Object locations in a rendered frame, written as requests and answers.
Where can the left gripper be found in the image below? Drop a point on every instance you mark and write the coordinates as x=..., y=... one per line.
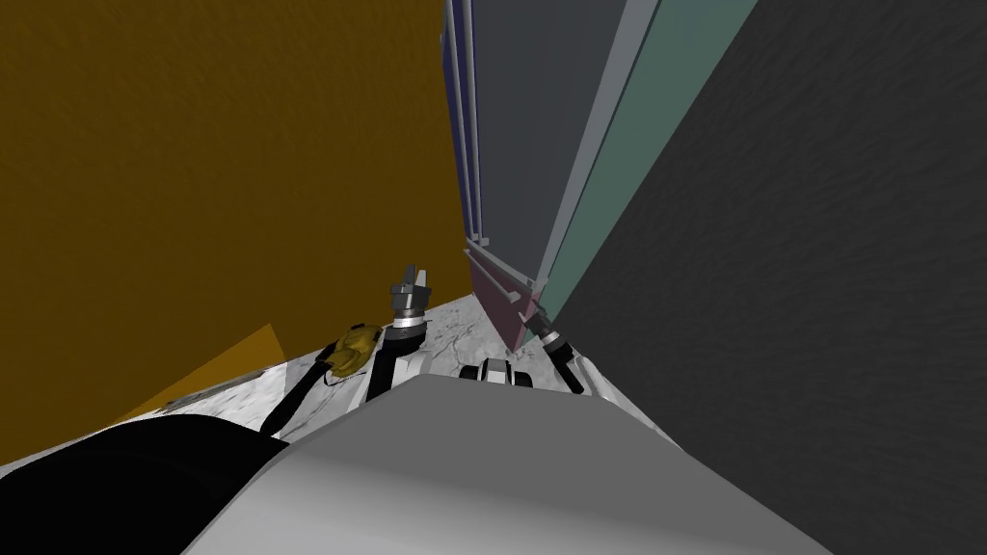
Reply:
x=409, y=297

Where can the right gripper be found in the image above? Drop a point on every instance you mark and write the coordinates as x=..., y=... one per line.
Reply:
x=538, y=321

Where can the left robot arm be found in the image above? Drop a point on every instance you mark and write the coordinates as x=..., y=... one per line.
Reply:
x=116, y=493

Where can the maroon drawer front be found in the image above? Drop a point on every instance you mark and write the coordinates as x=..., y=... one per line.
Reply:
x=501, y=312

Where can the yellow rounded object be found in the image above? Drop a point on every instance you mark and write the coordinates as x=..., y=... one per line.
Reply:
x=355, y=351

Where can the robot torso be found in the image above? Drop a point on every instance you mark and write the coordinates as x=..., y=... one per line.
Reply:
x=493, y=470

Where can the tall dark grey cupboard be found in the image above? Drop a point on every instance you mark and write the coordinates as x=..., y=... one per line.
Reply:
x=524, y=116

